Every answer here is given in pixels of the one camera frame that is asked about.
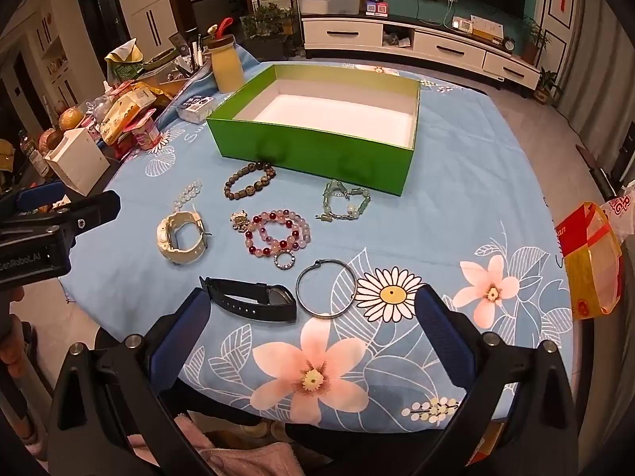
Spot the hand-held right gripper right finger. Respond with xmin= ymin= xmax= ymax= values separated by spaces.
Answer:
xmin=414 ymin=284 xmax=589 ymax=476

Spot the white carton box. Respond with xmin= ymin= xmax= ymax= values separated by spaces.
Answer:
xmin=44 ymin=127 xmax=111 ymax=196

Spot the yellow snack packet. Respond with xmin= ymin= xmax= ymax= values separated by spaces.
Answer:
xmin=98 ymin=89 xmax=156 ymax=146

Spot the blue floral tablecloth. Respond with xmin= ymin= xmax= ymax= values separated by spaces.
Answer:
xmin=58 ymin=44 xmax=576 ymax=427

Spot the white wristwatch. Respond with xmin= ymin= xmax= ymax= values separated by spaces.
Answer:
xmin=156 ymin=208 xmax=212 ymax=265

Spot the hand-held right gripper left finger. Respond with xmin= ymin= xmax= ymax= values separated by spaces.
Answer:
xmin=47 ymin=286 xmax=213 ymax=476

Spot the tall potted plant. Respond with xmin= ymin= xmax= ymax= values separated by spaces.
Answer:
xmin=521 ymin=16 xmax=552 ymax=65

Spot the dark brown bead bracelet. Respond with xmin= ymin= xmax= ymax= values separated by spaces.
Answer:
xmin=223 ymin=160 xmax=277 ymax=202

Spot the yellow bottle with red strap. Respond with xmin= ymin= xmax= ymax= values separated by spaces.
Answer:
xmin=207 ymin=16 xmax=247 ymax=93

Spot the clear bead bracelet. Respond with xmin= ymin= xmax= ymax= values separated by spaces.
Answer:
xmin=171 ymin=181 xmax=204 ymax=211

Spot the small black and white box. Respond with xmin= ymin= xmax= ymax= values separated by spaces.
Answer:
xmin=177 ymin=94 xmax=216 ymax=124

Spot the white desk calendar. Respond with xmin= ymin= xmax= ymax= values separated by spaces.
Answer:
xmin=469 ymin=15 xmax=506 ymax=41

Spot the green and yellow packet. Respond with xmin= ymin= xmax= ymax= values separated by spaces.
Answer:
xmin=103 ymin=38 xmax=146 ymax=81

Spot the red and white bead bracelet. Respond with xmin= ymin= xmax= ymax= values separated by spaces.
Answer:
xmin=242 ymin=211 xmax=301 ymax=259

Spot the small potted plant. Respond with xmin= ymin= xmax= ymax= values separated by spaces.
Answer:
xmin=533 ymin=67 xmax=564 ymax=106

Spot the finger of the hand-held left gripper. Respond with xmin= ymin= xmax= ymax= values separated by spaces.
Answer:
xmin=0 ymin=182 xmax=67 ymax=219
xmin=47 ymin=190 xmax=122 ymax=249

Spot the cluster of green plants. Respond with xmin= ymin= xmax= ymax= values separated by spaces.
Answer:
xmin=241 ymin=1 xmax=299 ymax=41

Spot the person's left hand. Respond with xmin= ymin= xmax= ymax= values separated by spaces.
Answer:
xmin=0 ymin=285 xmax=28 ymax=372

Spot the white plastic bag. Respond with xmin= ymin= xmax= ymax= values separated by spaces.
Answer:
xmin=599 ymin=192 xmax=635 ymax=241

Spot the thin metal bangle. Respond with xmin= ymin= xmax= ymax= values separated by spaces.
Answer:
xmin=296 ymin=259 xmax=358 ymax=319

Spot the green cardboard box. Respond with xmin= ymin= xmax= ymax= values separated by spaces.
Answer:
xmin=206 ymin=63 xmax=421 ymax=198

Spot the green jade bracelet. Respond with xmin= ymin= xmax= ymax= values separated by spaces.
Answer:
xmin=316 ymin=178 xmax=372 ymax=224

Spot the pink towel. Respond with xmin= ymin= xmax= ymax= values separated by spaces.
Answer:
xmin=171 ymin=413 xmax=304 ymax=476

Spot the pink bead bracelet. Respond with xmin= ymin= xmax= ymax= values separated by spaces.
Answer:
xmin=265 ymin=209 xmax=313 ymax=251

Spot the red and yellow bag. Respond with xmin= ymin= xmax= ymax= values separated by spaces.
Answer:
xmin=554 ymin=201 xmax=624 ymax=321

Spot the orange fruit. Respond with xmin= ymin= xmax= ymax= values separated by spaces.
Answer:
xmin=58 ymin=108 xmax=86 ymax=132

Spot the black wristwatch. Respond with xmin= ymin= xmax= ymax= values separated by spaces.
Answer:
xmin=198 ymin=276 xmax=298 ymax=324

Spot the white television cabinet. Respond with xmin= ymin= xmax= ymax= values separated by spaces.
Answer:
xmin=301 ymin=11 xmax=543 ymax=92

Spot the clear plastic storage box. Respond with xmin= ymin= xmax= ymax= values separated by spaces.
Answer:
xmin=296 ymin=0 xmax=364 ymax=17

